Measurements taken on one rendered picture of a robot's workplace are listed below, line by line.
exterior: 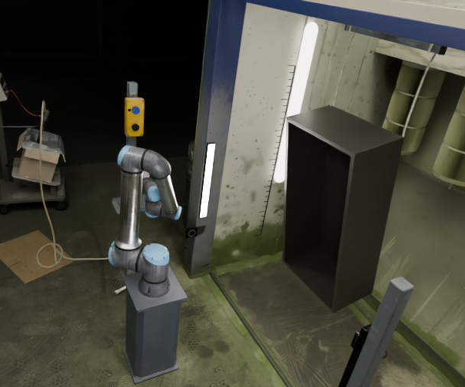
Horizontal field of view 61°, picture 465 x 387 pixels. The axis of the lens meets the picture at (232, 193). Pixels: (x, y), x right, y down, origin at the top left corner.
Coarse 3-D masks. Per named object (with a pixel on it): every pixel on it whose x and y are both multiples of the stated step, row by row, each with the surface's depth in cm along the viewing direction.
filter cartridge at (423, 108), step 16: (416, 64) 297; (400, 80) 312; (416, 80) 302; (432, 80) 299; (400, 96) 313; (432, 96) 306; (400, 112) 317; (416, 112) 312; (384, 128) 332; (400, 128) 320; (416, 128) 317; (416, 144) 326
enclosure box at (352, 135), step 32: (288, 128) 251; (320, 128) 229; (352, 128) 226; (288, 160) 264; (320, 160) 279; (352, 160) 204; (384, 160) 215; (288, 192) 278; (320, 192) 294; (352, 192) 215; (384, 192) 229; (288, 224) 294; (320, 224) 312; (352, 224) 229; (384, 224) 245; (288, 256) 312; (320, 256) 313; (352, 256) 245; (320, 288) 285; (352, 288) 263
